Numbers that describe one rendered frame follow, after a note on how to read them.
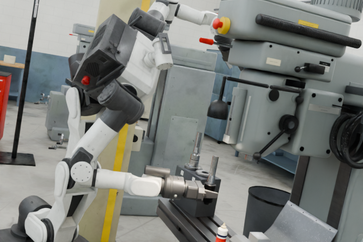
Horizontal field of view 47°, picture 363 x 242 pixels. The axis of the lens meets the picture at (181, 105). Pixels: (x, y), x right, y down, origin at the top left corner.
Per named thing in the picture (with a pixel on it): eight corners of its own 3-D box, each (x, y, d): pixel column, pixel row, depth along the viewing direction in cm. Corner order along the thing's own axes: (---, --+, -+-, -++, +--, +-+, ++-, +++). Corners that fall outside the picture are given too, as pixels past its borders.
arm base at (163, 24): (121, 37, 181) (124, 26, 171) (133, 14, 186) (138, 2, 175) (152, 53, 183) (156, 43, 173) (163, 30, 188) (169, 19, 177)
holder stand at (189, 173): (194, 217, 193) (202, 176, 191) (169, 200, 211) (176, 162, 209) (214, 216, 200) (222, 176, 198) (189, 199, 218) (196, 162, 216)
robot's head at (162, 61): (149, 71, 159) (164, 61, 153) (144, 47, 162) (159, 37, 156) (161, 73, 164) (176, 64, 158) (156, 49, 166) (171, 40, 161)
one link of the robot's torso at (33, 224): (22, 234, 207) (26, 209, 206) (58, 228, 221) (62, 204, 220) (40, 253, 193) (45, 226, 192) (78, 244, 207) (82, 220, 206)
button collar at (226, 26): (223, 33, 144) (227, 16, 144) (215, 33, 150) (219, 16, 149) (228, 34, 145) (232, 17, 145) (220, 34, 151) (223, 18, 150)
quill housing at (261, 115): (246, 158, 148) (264, 70, 145) (219, 143, 167) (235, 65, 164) (289, 162, 156) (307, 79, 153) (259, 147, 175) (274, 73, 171)
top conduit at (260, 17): (260, 24, 134) (262, 13, 133) (253, 24, 137) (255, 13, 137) (361, 49, 152) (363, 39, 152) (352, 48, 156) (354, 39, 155)
